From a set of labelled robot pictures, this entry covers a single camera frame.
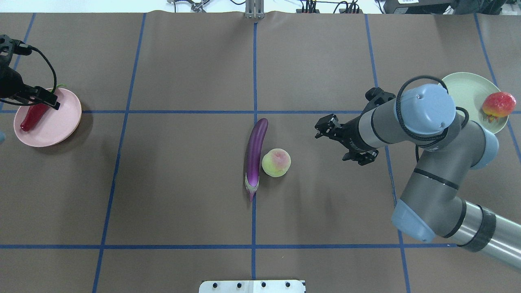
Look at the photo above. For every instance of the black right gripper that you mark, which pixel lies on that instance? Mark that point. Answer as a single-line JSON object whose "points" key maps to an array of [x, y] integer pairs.
{"points": [[352, 133]]}

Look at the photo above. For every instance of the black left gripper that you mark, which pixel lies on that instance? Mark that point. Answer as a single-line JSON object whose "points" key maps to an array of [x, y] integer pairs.
{"points": [[9, 84]]}

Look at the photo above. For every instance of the red chili pepper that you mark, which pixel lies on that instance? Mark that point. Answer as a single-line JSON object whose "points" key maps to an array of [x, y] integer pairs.
{"points": [[33, 116]]}

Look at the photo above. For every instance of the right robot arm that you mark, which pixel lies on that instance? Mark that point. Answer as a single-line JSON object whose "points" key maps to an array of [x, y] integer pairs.
{"points": [[452, 144]]}

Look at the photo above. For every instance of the pink plate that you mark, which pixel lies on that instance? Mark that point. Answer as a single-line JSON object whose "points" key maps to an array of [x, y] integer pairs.
{"points": [[54, 126]]}

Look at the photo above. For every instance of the green and pink peach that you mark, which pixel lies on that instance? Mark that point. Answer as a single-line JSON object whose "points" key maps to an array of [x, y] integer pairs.
{"points": [[276, 162]]}

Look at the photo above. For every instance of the purple eggplant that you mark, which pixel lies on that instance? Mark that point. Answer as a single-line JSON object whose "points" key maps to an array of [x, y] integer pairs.
{"points": [[253, 157]]}

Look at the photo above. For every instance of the light green plate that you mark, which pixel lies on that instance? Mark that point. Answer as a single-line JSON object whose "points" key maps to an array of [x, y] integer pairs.
{"points": [[469, 91]]}

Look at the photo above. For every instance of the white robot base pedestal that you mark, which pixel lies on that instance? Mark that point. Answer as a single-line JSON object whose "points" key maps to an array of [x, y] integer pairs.
{"points": [[253, 286]]}

